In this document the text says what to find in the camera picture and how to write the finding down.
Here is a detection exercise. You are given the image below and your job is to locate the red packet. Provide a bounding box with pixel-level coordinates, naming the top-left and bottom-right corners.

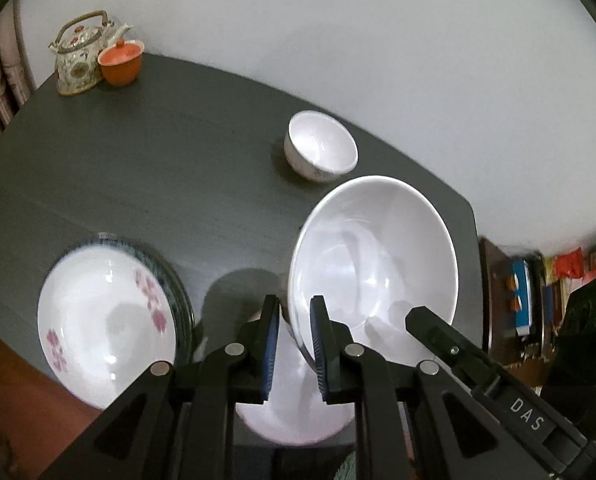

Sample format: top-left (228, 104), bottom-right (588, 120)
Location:
top-left (552, 250), bottom-right (586, 279)

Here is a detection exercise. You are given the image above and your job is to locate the blue box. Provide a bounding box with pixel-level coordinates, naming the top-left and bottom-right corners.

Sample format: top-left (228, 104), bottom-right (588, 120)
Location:
top-left (509, 259), bottom-right (534, 337)

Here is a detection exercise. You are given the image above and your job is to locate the orange lidded cup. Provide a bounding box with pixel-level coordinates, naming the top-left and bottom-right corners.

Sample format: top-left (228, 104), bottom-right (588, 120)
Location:
top-left (97, 39), bottom-right (144, 87)

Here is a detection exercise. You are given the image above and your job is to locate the pale ribbed furniture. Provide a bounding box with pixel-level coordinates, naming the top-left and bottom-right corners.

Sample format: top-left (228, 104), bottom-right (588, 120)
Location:
top-left (0, 7), bottom-right (35, 153)

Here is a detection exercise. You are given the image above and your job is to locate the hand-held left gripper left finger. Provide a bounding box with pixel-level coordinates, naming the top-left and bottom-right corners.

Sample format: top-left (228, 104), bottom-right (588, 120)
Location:
top-left (38, 295), bottom-right (281, 480)

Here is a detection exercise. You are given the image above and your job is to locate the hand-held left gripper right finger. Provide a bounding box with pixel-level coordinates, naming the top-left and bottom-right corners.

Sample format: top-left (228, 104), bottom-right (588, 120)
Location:
top-left (310, 296), bottom-right (553, 480)

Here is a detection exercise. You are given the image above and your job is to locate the white bowl with blue cartoon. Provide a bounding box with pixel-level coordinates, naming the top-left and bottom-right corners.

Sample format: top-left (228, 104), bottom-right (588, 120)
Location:
top-left (288, 175), bottom-right (459, 367)

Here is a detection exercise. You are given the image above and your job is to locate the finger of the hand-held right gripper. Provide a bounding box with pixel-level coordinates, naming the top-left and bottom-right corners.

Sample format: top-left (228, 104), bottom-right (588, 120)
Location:
top-left (405, 306), bottom-right (498, 389)

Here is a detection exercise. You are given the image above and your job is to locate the dark wooden shelf cabinet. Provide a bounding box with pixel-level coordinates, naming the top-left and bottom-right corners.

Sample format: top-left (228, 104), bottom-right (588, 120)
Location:
top-left (479, 237), bottom-right (596, 388)

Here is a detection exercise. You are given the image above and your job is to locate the white plate with pink flowers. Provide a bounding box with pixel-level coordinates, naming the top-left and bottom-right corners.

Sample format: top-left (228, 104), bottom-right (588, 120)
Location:
top-left (37, 246), bottom-right (179, 411)

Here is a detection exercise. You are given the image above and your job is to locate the white bowl with grey print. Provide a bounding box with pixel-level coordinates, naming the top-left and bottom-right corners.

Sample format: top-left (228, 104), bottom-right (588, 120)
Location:
top-left (284, 110), bottom-right (359, 184)

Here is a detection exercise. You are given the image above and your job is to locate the pink bowl with white inside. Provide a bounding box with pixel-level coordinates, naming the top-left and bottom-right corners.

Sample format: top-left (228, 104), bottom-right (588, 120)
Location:
top-left (235, 310), bottom-right (356, 447)

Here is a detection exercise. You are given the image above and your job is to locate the floral ceramic teapot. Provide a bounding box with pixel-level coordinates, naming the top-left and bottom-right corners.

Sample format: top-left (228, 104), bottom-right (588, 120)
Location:
top-left (48, 9), bottom-right (131, 97)

